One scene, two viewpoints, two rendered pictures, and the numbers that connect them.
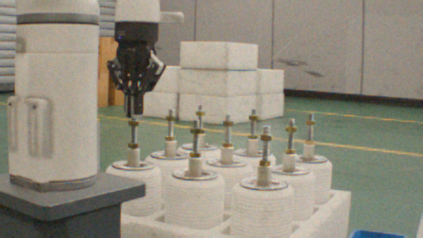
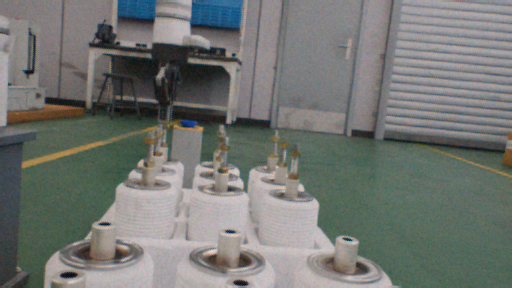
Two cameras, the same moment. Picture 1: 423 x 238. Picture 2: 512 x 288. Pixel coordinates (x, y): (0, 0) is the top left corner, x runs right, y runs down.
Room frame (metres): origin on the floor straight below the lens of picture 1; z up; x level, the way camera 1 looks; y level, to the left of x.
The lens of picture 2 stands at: (0.52, -0.79, 0.42)
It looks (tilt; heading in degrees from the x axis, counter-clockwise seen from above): 7 degrees down; 56
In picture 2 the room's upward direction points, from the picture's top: 6 degrees clockwise
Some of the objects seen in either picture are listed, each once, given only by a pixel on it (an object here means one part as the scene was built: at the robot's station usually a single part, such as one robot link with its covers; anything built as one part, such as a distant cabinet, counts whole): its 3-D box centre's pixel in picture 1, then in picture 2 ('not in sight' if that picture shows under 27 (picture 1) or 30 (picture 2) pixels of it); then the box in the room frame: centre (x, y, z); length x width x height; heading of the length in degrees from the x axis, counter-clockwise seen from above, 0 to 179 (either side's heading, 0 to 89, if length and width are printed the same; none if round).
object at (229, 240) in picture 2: not in sight; (228, 248); (0.75, -0.42, 0.26); 0.02 x 0.02 x 0.03
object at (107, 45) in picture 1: (100, 54); not in sight; (4.68, 0.93, 0.45); 0.30 x 0.24 x 0.30; 56
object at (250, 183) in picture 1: (263, 184); (147, 184); (0.79, -0.09, 0.25); 0.08 x 0.08 x 0.01
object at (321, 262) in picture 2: not in sight; (343, 267); (0.85, -0.48, 0.25); 0.08 x 0.08 x 0.01
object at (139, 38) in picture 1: (135, 46); (169, 65); (0.90, 0.12, 0.45); 0.08 x 0.08 x 0.09
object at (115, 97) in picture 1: (113, 87); not in sight; (4.83, 0.83, 0.15); 0.30 x 0.24 x 0.30; 55
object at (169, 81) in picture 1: (174, 78); not in sight; (4.00, 0.23, 0.27); 0.39 x 0.39 x 0.18; 57
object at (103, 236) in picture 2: not in sight; (103, 241); (0.64, -0.37, 0.26); 0.02 x 0.02 x 0.03
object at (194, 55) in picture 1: (219, 56); not in sight; (3.75, -0.10, 0.45); 0.39 x 0.39 x 0.18; 55
